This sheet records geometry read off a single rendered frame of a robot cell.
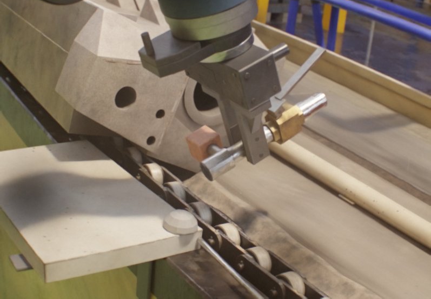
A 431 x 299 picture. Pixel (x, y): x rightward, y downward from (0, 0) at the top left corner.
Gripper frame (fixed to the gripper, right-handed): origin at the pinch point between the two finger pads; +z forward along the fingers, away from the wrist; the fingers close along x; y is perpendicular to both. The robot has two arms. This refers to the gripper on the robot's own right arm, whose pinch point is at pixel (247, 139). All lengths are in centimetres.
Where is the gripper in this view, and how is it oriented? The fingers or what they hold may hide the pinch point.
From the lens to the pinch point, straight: 83.9
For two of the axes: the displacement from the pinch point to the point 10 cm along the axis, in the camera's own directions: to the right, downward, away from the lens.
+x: -5.6, -3.5, 7.5
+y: 8.0, -4.8, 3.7
